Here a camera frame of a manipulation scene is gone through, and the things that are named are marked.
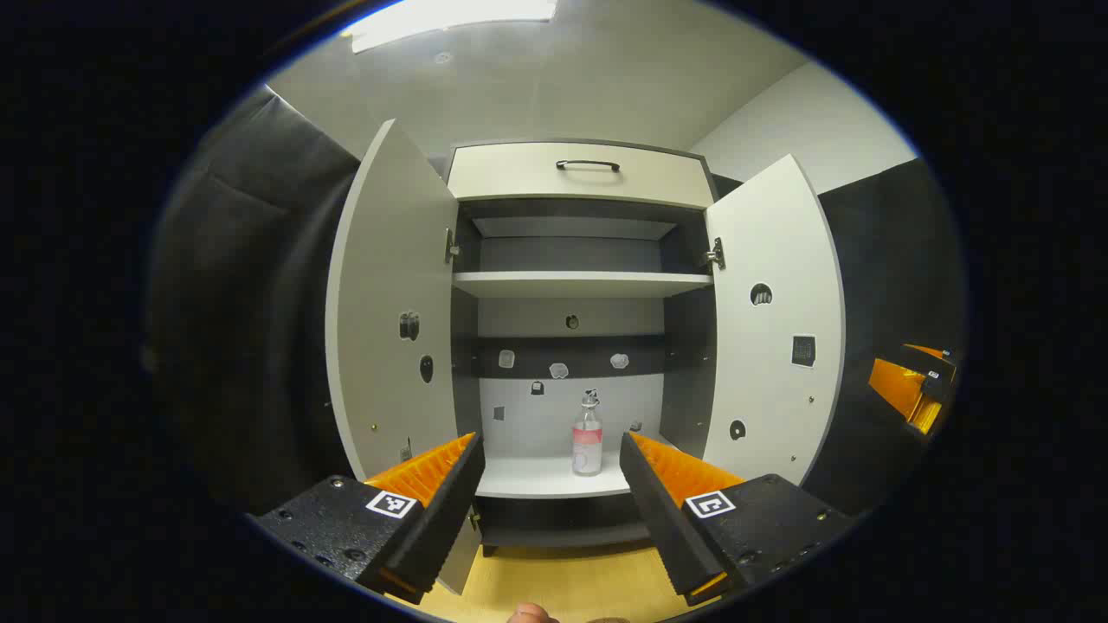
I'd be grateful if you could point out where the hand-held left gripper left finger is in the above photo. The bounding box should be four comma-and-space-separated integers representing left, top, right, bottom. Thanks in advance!
247, 431, 487, 607

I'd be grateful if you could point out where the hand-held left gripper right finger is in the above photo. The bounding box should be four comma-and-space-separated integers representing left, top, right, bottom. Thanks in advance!
619, 431, 858, 607

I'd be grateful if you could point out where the clear bottle with red label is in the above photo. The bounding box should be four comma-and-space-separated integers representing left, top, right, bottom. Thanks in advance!
571, 389, 604, 477

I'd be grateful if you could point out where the white cabinet door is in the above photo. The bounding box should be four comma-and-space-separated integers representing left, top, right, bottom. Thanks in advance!
703, 154, 847, 485
325, 119, 486, 598

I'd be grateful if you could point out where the white cabinet shelf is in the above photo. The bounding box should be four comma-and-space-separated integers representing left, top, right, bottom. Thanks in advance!
474, 450, 659, 500
453, 271, 715, 299

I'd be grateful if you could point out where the white and grey cabinet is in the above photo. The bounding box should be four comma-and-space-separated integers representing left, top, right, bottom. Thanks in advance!
446, 138, 719, 559

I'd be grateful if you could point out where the white cabinet drawer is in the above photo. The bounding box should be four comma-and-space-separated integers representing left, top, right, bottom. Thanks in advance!
447, 143, 716, 210

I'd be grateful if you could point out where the black backdrop cloth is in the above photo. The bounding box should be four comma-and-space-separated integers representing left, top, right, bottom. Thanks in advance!
147, 87, 364, 511
710, 158, 966, 520

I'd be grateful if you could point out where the ceiling light panel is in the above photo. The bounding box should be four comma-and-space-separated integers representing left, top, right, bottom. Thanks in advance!
342, 0, 559, 55

